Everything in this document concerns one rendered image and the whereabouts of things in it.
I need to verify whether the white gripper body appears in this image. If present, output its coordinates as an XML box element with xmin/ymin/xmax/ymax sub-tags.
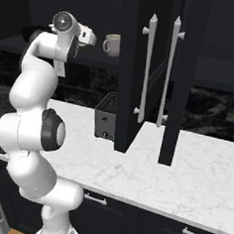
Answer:
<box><xmin>87</xmin><ymin>28</ymin><xmax>99</xmax><ymax>49</ymax></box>

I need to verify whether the cream mug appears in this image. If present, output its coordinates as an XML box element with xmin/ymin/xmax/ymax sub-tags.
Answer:
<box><xmin>101</xmin><ymin>33</ymin><xmax>123</xmax><ymax>59</ymax></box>

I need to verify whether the grey toaster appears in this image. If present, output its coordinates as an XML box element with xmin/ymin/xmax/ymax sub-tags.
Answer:
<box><xmin>91</xmin><ymin>89</ymin><xmax>120</xmax><ymax>143</ymax></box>

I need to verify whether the black open wall cabinet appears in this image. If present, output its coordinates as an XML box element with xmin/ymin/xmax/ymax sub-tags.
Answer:
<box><xmin>0</xmin><ymin>0</ymin><xmax>180</xmax><ymax>81</ymax></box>

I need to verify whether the white cabinet door handle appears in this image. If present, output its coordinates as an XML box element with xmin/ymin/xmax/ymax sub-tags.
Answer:
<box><xmin>132</xmin><ymin>12</ymin><xmax>160</xmax><ymax>126</ymax></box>
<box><xmin>155</xmin><ymin>14</ymin><xmax>187</xmax><ymax>130</ymax></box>

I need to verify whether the black closed wall cabinet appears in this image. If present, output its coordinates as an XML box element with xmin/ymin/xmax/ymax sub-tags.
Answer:
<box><xmin>172</xmin><ymin>0</ymin><xmax>234</xmax><ymax>95</ymax></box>

